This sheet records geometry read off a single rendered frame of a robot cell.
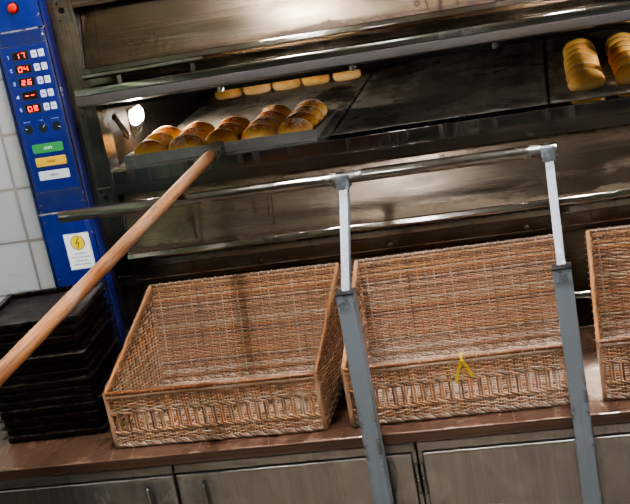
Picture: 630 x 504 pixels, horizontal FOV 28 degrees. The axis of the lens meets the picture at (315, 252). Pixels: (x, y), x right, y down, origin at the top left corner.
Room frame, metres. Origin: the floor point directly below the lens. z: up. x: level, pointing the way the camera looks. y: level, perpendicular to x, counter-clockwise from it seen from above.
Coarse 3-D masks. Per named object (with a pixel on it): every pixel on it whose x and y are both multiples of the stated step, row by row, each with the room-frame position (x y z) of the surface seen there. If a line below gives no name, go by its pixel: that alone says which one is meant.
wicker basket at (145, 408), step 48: (192, 288) 3.32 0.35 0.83; (240, 288) 3.28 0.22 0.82; (288, 288) 3.25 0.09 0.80; (336, 288) 3.13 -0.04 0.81; (144, 336) 3.23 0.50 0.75; (192, 336) 3.29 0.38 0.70; (240, 336) 3.25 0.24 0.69; (288, 336) 3.22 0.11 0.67; (336, 336) 3.05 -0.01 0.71; (144, 384) 3.15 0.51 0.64; (192, 384) 2.85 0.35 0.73; (240, 384) 2.82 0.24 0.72; (288, 384) 2.80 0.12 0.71; (336, 384) 2.96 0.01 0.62; (144, 432) 2.89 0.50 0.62; (192, 432) 2.85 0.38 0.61; (240, 432) 2.83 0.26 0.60; (288, 432) 2.80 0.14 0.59
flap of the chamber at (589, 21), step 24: (552, 24) 2.98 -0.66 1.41; (576, 24) 2.97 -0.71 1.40; (600, 24) 2.96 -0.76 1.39; (408, 48) 3.06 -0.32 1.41; (432, 48) 3.04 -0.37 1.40; (456, 48) 3.11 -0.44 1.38; (240, 72) 3.15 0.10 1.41; (264, 72) 3.14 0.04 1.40; (288, 72) 3.12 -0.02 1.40; (96, 96) 3.23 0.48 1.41; (120, 96) 3.22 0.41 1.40; (144, 96) 3.20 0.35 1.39
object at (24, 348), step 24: (192, 168) 3.10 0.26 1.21; (168, 192) 2.89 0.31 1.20; (144, 216) 2.71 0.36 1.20; (120, 240) 2.55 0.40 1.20; (96, 264) 2.41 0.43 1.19; (72, 288) 2.28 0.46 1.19; (48, 312) 2.16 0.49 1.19; (24, 336) 2.06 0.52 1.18; (0, 360) 1.96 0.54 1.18; (24, 360) 2.00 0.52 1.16; (0, 384) 1.90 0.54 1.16
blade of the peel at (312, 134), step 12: (336, 108) 3.65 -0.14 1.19; (324, 120) 3.44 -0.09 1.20; (300, 132) 3.31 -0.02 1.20; (312, 132) 3.30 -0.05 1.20; (228, 144) 3.36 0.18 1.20; (240, 144) 3.35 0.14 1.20; (252, 144) 3.34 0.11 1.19; (264, 144) 3.34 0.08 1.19; (276, 144) 3.33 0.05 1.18; (132, 156) 3.42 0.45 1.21; (144, 156) 3.42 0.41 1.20; (156, 156) 3.41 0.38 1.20; (168, 156) 3.40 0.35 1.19; (180, 156) 3.39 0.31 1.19; (192, 156) 3.38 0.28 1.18
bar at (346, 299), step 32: (448, 160) 2.82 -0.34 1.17; (480, 160) 2.80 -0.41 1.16; (512, 160) 2.79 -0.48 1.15; (544, 160) 2.76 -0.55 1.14; (224, 192) 2.94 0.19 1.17; (256, 192) 2.92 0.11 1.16; (352, 288) 2.68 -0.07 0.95; (352, 320) 2.65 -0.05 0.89; (576, 320) 2.55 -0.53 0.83; (352, 352) 2.65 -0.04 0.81; (576, 352) 2.55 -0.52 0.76; (352, 384) 2.66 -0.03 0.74; (576, 384) 2.55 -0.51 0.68; (576, 416) 2.55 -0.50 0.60; (576, 448) 2.55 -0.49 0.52; (384, 480) 2.65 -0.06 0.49
